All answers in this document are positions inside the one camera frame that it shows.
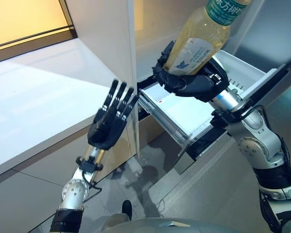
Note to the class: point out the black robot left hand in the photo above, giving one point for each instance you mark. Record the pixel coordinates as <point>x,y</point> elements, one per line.
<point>104,128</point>

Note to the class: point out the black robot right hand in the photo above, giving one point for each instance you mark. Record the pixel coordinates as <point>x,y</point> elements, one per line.
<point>196,85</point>

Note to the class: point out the fridge drawer with white bin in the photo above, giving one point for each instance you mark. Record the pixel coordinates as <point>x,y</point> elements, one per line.
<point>174,111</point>

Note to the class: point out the yellow tea bottle white cap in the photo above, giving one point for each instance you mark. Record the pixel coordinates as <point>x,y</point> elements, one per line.
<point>203,36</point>

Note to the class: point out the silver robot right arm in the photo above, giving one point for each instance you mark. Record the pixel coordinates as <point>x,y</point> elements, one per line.
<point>254,143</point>

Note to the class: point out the white counter cabinet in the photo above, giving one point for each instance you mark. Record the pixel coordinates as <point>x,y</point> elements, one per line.
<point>51,97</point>

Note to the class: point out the robot left leg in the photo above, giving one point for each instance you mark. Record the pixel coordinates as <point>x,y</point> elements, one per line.
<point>126,207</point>

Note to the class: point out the tall silver cabinet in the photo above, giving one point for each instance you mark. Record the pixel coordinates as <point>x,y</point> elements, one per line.
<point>269,36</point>

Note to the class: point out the silver robot torso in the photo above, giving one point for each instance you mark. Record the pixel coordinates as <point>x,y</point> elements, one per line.
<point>172,227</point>

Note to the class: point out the yellow lit window panel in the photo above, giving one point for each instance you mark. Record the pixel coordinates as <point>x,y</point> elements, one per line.
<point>21,19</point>

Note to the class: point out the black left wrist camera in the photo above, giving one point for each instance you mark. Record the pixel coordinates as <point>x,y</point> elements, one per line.
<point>88,166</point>

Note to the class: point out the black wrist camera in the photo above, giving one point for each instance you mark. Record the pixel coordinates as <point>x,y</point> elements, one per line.
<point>88,166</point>
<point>220,119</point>

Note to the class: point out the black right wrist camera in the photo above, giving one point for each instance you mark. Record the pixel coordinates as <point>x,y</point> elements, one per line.
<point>220,119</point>

